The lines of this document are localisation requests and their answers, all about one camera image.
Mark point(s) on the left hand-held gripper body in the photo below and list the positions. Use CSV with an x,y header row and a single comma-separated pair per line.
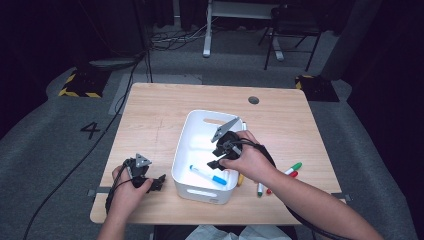
x,y
138,170

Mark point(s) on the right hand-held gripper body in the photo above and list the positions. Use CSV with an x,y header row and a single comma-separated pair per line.
x,y
230,145

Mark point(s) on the light blue marker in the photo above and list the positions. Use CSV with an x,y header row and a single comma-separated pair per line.
x,y
208,174

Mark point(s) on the white marker red cap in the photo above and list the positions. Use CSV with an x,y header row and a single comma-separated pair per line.
x,y
244,126

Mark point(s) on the white plastic storage bin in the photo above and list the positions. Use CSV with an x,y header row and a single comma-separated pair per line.
x,y
196,140

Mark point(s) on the yellow marker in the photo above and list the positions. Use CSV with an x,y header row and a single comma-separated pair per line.
x,y
240,180

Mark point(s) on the dark green marker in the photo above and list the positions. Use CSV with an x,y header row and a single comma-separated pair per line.
x,y
260,189

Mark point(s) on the light green marker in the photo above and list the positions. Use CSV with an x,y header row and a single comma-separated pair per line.
x,y
295,166

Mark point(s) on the person's right hand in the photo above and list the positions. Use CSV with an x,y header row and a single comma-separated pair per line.
x,y
253,163

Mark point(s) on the person's left hand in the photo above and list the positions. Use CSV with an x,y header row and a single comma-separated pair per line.
x,y
128,200

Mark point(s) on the person's light grey clothing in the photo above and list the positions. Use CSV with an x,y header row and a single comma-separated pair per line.
x,y
213,234

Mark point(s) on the black yellow striped base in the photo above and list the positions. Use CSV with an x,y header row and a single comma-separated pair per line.
x,y
83,85
316,88

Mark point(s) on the grey round stand base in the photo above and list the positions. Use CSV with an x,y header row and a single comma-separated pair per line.
x,y
110,63

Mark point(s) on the black stand pole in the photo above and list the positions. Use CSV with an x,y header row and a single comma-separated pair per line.
x,y
145,43

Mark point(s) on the black chair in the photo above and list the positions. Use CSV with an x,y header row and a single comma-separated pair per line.
x,y
293,28

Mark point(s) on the grey curtain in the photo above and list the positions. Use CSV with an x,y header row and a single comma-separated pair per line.
x,y
350,43

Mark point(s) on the white desk frame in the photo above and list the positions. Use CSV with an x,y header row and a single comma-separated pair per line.
x,y
208,33

